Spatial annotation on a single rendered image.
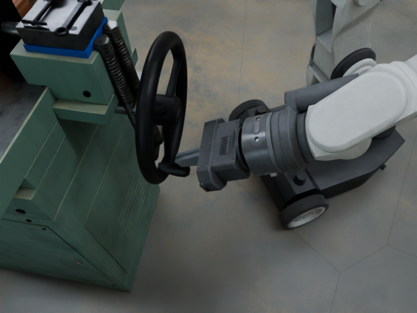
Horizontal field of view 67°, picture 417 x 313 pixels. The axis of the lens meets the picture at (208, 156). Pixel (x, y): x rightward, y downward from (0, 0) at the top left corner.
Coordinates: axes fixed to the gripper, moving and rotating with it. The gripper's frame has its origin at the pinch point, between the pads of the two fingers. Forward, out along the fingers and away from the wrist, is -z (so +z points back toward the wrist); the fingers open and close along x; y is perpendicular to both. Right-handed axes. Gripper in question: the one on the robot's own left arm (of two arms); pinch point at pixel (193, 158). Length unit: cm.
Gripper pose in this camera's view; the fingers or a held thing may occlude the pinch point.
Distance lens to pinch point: 52.0
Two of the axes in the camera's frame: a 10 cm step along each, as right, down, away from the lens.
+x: 1.4, -8.6, 5.0
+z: 8.5, -1.5, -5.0
